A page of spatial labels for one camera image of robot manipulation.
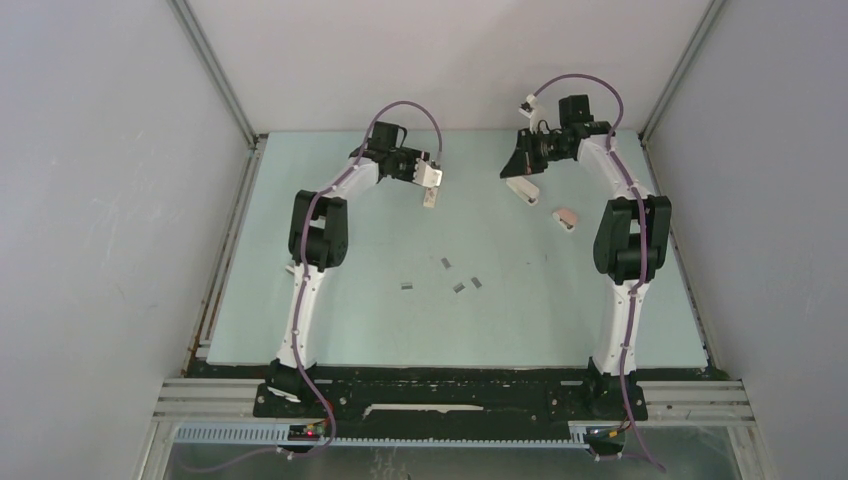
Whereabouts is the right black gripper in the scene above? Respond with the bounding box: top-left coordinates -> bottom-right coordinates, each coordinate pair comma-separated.
502,127 -> 573,178

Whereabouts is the small white staple box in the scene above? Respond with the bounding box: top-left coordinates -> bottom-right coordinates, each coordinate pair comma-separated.
422,187 -> 438,209

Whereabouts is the small pink stapler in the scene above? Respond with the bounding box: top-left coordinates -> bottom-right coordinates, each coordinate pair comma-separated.
552,208 -> 579,232

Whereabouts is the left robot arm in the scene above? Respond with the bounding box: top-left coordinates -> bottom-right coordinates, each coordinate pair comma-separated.
266,121 -> 430,417

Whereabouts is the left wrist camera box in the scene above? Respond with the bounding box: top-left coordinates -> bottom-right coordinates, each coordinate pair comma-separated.
412,159 -> 443,189

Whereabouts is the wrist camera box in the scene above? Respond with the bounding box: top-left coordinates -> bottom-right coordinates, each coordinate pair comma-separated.
519,94 -> 543,121
412,159 -> 443,189

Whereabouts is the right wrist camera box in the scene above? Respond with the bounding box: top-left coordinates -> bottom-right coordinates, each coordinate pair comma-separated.
519,94 -> 543,121

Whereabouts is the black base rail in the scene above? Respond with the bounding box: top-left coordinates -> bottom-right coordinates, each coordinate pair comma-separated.
253,366 -> 648,440

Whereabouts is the white cable duct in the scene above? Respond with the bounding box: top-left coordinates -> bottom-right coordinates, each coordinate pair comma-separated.
173,422 -> 588,449

